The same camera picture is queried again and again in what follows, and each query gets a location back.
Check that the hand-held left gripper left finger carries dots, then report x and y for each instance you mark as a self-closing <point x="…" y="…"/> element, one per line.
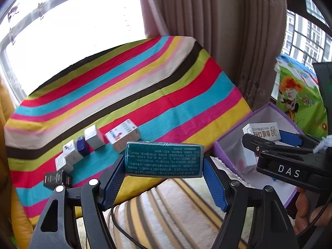
<point x="114" y="181"/>

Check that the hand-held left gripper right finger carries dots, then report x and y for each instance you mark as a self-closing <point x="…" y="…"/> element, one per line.
<point x="215" y="184"/>

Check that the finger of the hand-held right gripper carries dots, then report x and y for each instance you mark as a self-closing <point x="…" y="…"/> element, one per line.
<point x="259" y="145"/>
<point x="290" y="138"/>

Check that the white box red logo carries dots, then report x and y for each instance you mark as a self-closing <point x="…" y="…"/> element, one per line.
<point x="262" y="131"/>

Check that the purple storage box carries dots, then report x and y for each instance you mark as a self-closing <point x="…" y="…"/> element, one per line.
<point x="259" y="114"/>

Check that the teal box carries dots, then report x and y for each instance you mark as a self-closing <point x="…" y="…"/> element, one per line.
<point x="163" y="158"/>

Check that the person's right hand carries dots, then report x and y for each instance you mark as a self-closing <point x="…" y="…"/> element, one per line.
<point x="303" y="207"/>

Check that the large grey box pink print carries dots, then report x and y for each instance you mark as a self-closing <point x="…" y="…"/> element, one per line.
<point x="243" y="158"/>

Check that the green cartoon bag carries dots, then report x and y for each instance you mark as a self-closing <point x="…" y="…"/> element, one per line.
<point x="298" y="96"/>

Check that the small blue box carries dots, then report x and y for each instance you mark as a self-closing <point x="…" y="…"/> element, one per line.
<point x="82" y="146"/>

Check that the red blue white medicine box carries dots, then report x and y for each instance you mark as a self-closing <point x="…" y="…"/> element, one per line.
<point x="122" y="134"/>

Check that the white box with drawing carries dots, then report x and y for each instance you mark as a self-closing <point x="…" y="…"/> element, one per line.
<point x="72" y="151"/>

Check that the striped velvet cushion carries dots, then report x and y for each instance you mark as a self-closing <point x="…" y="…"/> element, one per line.
<point x="168" y="212"/>

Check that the black product box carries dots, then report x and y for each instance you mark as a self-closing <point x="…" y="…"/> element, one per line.
<point x="58" y="179"/>

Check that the colourful striped cloth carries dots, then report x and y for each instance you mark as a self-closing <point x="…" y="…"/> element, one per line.
<point x="129" y="83"/>

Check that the dark-framed window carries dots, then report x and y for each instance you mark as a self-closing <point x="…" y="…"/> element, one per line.
<point x="311" y="39"/>

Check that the brown patterned curtain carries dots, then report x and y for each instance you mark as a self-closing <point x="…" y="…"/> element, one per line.
<point x="207" y="18"/>

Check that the window with railing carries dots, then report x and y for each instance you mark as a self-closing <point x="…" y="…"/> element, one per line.
<point x="64" y="31"/>

